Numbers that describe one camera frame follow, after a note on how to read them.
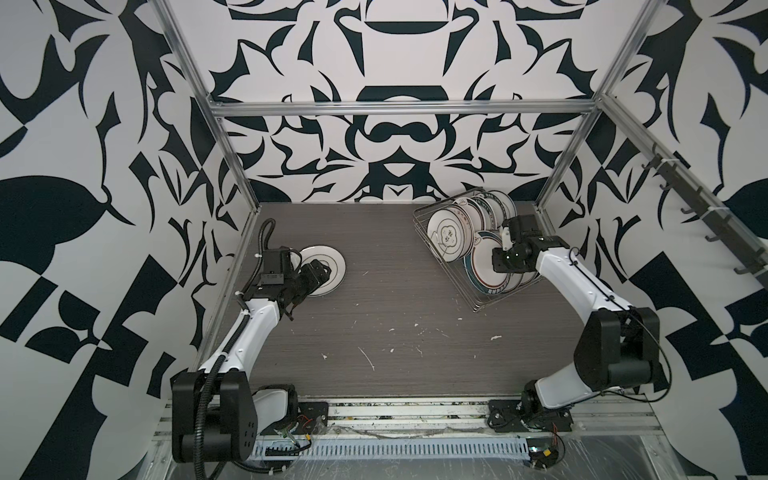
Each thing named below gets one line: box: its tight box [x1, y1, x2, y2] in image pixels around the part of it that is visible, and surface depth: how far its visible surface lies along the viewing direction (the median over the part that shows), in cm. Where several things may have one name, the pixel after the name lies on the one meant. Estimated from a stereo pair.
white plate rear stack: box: [480, 190, 518, 228], surface depth 101 cm
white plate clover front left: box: [427, 205, 475, 263], surface depth 99 cm
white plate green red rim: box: [463, 231, 510, 295], surface depth 98 cm
